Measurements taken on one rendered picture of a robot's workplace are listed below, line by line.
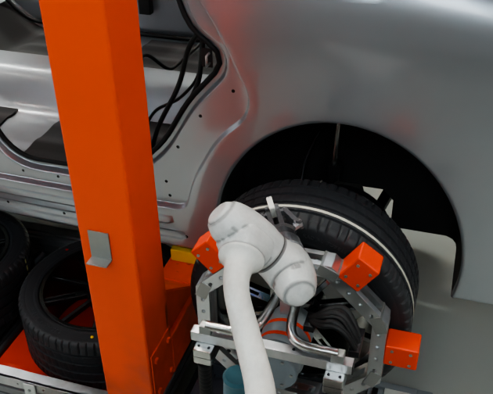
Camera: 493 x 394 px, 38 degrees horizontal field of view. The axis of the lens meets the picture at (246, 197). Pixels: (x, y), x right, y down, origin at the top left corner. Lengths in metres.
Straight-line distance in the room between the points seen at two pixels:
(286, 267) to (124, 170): 0.47
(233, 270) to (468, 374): 1.88
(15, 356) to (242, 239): 1.60
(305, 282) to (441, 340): 1.81
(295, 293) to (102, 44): 0.69
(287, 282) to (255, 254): 0.11
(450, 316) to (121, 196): 2.03
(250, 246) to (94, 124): 0.49
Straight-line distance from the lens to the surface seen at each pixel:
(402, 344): 2.01
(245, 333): 1.47
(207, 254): 1.95
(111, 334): 2.15
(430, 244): 3.87
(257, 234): 1.54
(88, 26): 1.62
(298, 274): 1.58
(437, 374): 3.19
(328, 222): 1.93
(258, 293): 2.14
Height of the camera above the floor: 2.29
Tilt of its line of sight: 34 degrees down
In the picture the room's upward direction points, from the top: 1 degrees counter-clockwise
